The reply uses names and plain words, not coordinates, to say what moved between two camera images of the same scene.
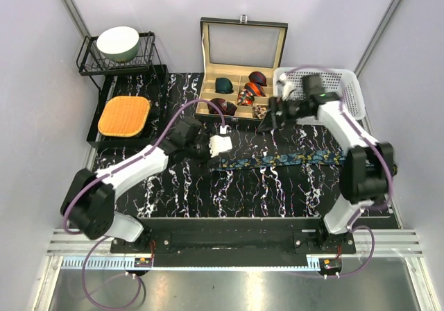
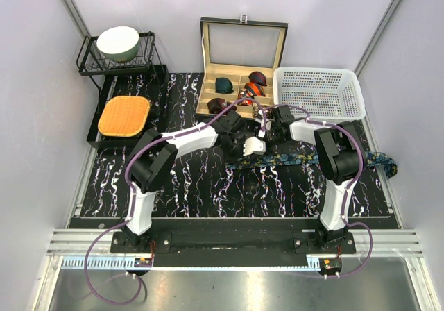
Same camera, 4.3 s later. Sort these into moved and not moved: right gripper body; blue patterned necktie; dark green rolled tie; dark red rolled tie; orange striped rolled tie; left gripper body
Moved: left gripper body; right gripper body
Not moved: dark green rolled tie; dark red rolled tie; orange striped rolled tie; blue patterned necktie
